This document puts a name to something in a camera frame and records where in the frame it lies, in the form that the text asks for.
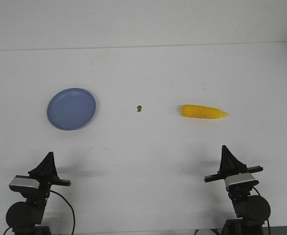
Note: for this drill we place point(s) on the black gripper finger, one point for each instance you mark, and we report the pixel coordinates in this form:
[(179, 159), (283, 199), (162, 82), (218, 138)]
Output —
[(53, 171), (234, 164), (224, 160), (44, 167)]

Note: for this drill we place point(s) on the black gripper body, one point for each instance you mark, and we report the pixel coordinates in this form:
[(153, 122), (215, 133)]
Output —
[(45, 185), (238, 189)]

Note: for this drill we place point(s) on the blue round plate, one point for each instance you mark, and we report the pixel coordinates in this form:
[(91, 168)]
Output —
[(71, 109)]

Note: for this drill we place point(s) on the yellow corn cob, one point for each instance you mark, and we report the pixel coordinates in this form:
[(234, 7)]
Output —
[(204, 112)]

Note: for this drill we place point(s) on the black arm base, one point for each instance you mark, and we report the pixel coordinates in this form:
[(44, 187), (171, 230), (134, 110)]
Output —
[(35, 230), (242, 227)]

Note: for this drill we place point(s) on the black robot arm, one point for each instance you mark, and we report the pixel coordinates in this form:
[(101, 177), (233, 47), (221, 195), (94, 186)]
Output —
[(249, 207), (28, 213)]

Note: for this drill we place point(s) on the small brown chip mark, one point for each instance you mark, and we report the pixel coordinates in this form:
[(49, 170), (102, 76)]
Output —
[(139, 108)]

